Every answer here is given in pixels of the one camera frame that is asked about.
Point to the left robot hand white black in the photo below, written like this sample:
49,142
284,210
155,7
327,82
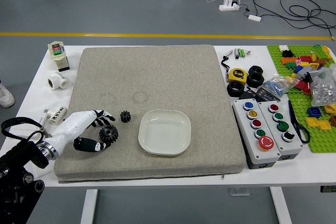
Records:
71,127

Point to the big black gear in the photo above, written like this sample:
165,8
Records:
110,135

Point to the small black gear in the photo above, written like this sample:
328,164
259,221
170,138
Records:
125,116

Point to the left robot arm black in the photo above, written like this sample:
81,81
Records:
15,161

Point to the big black nut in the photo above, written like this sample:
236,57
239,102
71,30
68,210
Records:
250,80
252,68
231,90

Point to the grey five-button control box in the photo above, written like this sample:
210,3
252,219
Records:
252,145

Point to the grey four-button control box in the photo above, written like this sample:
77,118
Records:
291,145

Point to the white labelled cylinder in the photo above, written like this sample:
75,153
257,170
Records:
58,115

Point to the white pipe tee fitting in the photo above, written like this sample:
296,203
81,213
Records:
58,81

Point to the white flat board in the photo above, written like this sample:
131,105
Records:
23,133

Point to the person's white shoe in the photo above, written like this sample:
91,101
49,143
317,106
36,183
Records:
5,95

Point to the white table leg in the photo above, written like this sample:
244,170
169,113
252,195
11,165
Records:
281,205
89,205

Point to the white square plate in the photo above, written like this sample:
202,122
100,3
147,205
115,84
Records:
164,132

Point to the grey-brown mat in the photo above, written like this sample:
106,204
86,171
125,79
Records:
157,77

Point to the yellow tape measure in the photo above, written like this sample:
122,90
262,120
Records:
237,75

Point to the small black device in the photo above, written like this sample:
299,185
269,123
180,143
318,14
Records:
246,95

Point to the black white battery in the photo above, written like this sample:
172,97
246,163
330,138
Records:
236,52

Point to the green battery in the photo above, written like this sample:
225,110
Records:
240,52
244,53

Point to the white power strip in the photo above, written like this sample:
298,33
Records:
228,6

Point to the black printed card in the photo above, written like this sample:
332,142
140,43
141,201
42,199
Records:
267,96

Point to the bag of blue parts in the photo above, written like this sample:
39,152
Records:
275,86

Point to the white adapter block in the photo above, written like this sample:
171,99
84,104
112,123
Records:
254,17

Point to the black scissors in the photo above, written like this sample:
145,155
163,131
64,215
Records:
295,121

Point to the white brick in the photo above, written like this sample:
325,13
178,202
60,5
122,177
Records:
283,48

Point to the green brick baseplate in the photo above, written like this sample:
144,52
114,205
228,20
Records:
296,103

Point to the orange brick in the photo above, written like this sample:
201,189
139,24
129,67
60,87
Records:
288,60

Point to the black brick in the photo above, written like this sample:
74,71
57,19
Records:
286,53

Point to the yellow flat brick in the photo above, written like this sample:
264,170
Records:
312,122
324,125

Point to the grey brick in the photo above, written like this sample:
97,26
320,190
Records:
307,71

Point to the blue brick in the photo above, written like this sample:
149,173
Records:
314,111

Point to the long red brick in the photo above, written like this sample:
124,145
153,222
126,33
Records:
305,59

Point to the bag of silver nuts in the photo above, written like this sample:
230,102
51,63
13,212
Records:
324,91

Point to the cream switch box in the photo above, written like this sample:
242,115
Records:
58,56

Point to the metal bracket under table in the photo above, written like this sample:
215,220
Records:
239,191

